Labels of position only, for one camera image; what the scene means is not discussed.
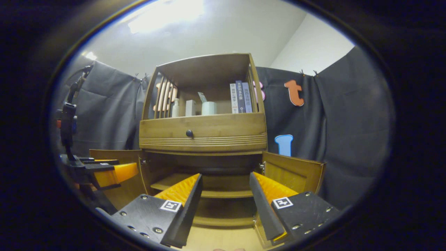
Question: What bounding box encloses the black backdrop cloth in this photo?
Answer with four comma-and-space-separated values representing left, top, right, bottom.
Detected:
52, 46, 396, 213

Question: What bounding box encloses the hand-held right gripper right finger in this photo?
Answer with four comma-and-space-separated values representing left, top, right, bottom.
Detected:
249, 172, 340, 246

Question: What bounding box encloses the dark blue spine book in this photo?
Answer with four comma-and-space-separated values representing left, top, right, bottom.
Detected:
236, 81, 246, 113

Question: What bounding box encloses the wooden cabinet drawer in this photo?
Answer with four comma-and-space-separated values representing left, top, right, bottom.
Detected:
139, 113, 268, 151

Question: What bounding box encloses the wooden double-door shoe cabinet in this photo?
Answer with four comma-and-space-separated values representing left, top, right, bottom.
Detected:
139, 53, 268, 229

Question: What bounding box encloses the white cup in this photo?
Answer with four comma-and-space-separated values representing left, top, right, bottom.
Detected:
202, 101, 217, 116

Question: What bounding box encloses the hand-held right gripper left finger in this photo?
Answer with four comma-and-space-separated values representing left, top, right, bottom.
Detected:
111, 173, 203, 249

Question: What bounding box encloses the wooden shoe cabinet door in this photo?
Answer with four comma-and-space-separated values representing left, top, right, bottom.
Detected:
89, 149, 150, 210
254, 151, 326, 250

